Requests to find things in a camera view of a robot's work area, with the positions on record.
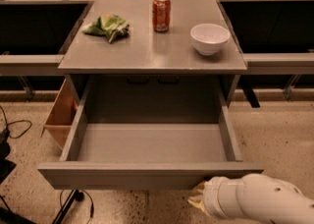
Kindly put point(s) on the grey top drawer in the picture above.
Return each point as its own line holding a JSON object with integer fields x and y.
{"x": 148, "y": 133}

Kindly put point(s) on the white bowl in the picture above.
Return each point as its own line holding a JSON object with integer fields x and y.
{"x": 208, "y": 39}

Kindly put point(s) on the orange soda can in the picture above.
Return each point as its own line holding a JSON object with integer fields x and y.
{"x": 161, "y": 15}

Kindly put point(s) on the black equipment at left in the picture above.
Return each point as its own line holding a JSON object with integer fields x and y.
{"x": 6, "y": 166}

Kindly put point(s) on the grey rail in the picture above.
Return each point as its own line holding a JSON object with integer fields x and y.
{"x": 30, "y": 65}
{"x": 280, "y": 63}

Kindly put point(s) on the grey rail left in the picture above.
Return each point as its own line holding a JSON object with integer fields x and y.
{"x": 30, "y": 65}

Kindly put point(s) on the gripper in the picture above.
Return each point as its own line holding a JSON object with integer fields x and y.
{"x": 211, "y": 195}

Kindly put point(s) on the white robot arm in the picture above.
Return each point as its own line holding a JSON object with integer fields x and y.
{"x": 255, "y": 197}

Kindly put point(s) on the cardboard box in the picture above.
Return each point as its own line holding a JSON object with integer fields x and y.
{"x": 61, "y": 116}

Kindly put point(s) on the green chip bag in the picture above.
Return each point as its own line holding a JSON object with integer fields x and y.
{"x": 110, "y": 26}

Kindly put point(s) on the grey rail right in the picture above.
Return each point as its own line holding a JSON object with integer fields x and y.
{"x": 280, "y": 63}

